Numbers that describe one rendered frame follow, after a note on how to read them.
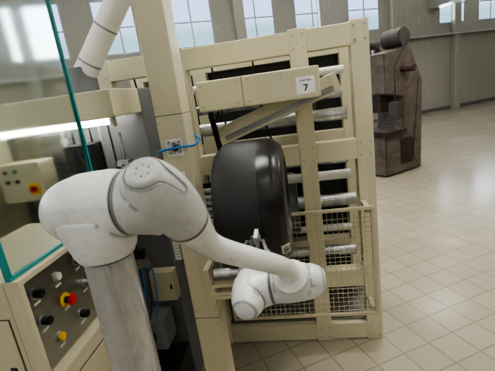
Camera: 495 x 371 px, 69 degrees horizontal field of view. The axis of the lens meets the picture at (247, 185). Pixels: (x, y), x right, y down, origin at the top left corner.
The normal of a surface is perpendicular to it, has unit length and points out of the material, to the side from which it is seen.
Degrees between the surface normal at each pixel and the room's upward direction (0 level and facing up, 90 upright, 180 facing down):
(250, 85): 90
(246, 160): 37
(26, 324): 90
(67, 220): 92
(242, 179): 54
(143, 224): 127
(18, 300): 90
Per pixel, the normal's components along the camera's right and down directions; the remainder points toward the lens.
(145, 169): -0.12, -0.56
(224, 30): 0.35, 0.19
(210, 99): -0.11, 0.27
